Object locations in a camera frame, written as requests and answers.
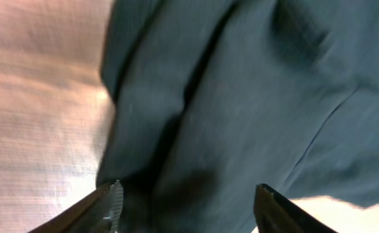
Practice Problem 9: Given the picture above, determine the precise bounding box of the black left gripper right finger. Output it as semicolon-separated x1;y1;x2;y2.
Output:
253;184;337;233

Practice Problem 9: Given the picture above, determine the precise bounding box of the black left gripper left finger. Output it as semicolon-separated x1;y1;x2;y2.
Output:
30;181;124;233

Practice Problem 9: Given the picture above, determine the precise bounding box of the black t-shirt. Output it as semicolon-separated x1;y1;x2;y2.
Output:
97;0;379;233

